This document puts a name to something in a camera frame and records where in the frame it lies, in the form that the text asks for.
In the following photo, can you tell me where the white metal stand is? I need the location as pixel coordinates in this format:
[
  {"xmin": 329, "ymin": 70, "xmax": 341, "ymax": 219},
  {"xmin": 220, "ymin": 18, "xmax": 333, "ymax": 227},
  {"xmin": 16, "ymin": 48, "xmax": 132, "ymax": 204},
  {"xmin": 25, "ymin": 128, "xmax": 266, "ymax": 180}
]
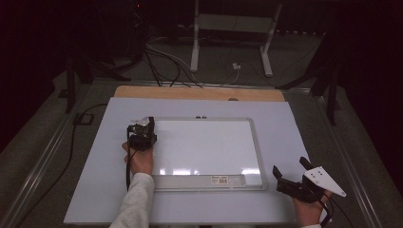
[{"xmin": 189, "ymin": 0, "xmax": 283, "ymax": 78}]

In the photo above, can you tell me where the black square floor socket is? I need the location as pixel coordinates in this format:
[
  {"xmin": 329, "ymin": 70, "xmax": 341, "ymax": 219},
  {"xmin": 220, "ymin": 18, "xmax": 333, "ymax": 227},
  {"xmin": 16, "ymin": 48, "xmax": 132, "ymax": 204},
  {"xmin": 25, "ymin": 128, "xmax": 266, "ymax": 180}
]
[{"xmin": 73, "ymin": 112, "xmax": 95, "ymax": 125}]

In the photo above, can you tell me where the hand-held gripper black cable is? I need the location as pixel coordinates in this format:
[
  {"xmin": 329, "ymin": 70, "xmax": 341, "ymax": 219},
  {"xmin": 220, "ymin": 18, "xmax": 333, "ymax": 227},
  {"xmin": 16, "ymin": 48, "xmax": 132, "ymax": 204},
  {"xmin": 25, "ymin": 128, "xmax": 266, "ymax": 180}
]
[
  {"xmin": 317, "ymin": 193, "xmax": 355, "ymax": 228},
  {"xmin": 125, "ymin": 125, "xmax": 138, "ymax": 192}
]

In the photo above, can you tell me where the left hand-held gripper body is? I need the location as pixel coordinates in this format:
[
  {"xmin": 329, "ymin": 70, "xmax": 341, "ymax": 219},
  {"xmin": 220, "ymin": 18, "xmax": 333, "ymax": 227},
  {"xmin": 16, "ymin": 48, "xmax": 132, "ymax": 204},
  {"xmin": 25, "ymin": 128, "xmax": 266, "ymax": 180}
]
[{"xmin": 126, "ymin": 117, "xmax": 158, "ymax": 151}]

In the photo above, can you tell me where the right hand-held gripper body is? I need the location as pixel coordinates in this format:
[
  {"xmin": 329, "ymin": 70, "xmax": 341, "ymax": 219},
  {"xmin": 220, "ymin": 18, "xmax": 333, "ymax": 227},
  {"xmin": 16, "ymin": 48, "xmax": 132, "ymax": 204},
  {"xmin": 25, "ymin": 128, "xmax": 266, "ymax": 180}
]
[{"xmin": 276, "ymin": 165, "xmax": 347, "ymax": 203}]

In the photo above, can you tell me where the long black floor cable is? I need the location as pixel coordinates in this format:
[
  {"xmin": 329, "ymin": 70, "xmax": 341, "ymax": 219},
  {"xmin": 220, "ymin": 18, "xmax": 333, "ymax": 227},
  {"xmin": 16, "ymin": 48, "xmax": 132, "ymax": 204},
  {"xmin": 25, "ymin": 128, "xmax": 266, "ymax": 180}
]
[{"xmin": 15, "ymin": 103, "xmax": 109, "ymax": 228}]

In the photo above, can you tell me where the large white table cover sheet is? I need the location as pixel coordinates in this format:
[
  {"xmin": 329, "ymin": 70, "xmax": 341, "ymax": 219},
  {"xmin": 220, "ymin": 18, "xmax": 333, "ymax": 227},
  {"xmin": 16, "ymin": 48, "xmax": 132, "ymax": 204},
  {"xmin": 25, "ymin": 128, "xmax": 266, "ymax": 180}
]
[{"xmin": 63, "ymin": 97, "xmax": 332, "ymax": 226}]

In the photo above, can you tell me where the metal floor rail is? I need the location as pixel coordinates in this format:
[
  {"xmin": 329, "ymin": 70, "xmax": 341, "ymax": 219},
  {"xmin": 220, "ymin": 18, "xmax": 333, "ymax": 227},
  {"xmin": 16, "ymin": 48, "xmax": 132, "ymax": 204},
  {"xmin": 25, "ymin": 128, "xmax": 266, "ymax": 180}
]
[
  {"xmin": 312, "ymin": 93, "xmax": 383, "ymax": 228},
  {"xmin": 0, "ymin": 84, "xmax": 93, "ymax": 228}
]

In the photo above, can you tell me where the white whiteboard with silver frame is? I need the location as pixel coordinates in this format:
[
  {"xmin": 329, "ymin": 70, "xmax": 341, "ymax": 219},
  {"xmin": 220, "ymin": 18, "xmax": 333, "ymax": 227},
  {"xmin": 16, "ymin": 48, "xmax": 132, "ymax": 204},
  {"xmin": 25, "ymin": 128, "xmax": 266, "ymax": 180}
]
[{"xmin": 146, "ymin": 115, "xmax": 268, "ymax": 193}]

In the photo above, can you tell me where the black tripod stand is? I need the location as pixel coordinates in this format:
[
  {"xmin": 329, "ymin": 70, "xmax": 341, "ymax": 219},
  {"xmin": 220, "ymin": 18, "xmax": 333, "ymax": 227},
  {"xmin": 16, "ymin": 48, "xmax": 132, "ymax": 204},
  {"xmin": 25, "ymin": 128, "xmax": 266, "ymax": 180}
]
[
  {"xmin": 65, "ymin": 53, "xmax": 131, "ymax": 114},
  {"xmin": 275, "ymin": 31, "xmax": 342, "ymax": 126}
]

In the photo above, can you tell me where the white plug with white cable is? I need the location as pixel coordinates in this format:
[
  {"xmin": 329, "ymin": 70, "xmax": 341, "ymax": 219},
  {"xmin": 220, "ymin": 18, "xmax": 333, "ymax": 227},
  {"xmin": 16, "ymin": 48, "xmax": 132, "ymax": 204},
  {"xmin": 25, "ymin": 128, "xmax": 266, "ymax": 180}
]
[{"xmin": 202, "ymin": 62, "xmax": 242, "ymax": 86}]

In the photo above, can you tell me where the purple and black whiteboard eraser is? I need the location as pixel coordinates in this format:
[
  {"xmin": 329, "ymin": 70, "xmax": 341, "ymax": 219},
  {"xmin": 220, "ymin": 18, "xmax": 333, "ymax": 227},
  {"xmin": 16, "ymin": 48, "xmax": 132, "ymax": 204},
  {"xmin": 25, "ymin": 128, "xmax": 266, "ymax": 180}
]
[{"xmin": 147, "ymin": 116, "xmax": 156, "ymax": 137}]

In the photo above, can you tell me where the dark equipment rack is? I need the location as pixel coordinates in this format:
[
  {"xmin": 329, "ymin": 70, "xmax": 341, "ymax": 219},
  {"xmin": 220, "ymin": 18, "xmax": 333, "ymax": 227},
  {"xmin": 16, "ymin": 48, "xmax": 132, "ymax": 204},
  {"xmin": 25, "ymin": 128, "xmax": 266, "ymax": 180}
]
[{"xmin": 101, "ymin": 0, "xmax": 150, "ymax": 66}]

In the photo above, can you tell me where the person's left hand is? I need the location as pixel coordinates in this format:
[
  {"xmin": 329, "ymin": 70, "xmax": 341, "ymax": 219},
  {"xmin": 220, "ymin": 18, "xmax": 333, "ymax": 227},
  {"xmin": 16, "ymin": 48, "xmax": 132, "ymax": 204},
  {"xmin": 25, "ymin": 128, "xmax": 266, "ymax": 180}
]
[{"xmin": 122, "ymin": 142, "xmax": 155, "ymax": 176}]

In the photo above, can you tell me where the bundle of black floor cables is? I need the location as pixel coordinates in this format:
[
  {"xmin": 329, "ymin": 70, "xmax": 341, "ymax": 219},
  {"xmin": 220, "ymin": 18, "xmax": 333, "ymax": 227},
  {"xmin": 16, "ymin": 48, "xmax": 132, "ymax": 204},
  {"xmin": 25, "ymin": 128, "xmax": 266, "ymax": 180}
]
[{"xmin": 144, "ymin": 41, "xmax": 203, "ymax": 88}]

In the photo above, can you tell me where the left hand-held gripper black cable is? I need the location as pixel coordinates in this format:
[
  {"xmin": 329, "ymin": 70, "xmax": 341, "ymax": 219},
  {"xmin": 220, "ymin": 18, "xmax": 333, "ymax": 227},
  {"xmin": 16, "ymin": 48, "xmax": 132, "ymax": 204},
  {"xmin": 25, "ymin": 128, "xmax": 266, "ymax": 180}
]
[{"xmin": 125, "ymin": 125, "xmax": 138, "ymax": 192}]

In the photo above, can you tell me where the person's right hand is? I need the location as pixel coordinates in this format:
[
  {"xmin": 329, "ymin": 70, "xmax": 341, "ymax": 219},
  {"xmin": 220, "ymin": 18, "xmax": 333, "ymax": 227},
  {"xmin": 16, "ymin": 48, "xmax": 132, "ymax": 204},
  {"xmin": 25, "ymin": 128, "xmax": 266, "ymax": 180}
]
[{"xmin": 293, "ymin": 190, "xmax": 334, "ymax": 226}]

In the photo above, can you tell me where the right hand-held gripper black cable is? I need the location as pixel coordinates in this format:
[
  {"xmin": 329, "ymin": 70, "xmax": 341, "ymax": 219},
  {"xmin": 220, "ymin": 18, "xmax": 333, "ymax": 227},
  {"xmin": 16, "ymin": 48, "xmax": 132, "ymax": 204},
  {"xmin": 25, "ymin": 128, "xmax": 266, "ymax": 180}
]
[{"xmin": 317, "ymin": 193, "xmax": 355, "ymax": 228}]

